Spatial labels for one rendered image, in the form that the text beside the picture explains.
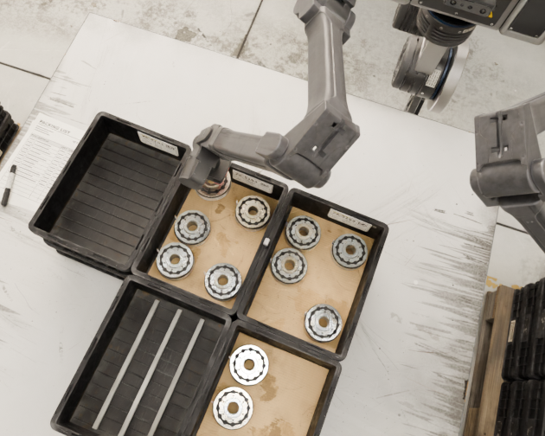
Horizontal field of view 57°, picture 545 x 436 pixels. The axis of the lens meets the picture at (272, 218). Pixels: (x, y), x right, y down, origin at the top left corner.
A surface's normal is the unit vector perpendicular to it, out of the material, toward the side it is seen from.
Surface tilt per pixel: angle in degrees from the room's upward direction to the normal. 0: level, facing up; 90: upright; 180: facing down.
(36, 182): 0
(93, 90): 0
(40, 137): 0
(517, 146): 56
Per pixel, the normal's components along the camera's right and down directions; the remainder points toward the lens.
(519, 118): -0.77, -0.07
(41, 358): 0.07, -0.34
